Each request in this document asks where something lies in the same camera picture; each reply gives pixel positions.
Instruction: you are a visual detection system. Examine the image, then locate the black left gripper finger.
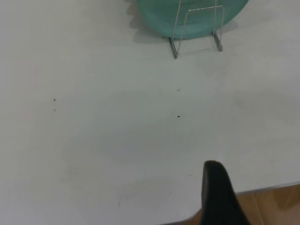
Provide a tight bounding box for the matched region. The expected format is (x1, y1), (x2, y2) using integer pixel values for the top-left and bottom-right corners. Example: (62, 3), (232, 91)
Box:
(198, 160), (252, 225)

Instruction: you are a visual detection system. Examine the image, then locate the green plate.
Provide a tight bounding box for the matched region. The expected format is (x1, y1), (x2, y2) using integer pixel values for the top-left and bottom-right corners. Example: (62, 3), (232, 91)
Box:
(135, 0), (249, 39)

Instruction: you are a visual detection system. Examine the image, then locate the silver wire plate rack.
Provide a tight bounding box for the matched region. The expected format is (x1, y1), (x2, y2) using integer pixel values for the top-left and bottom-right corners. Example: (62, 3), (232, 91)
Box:
(167, 0), (225, 60)

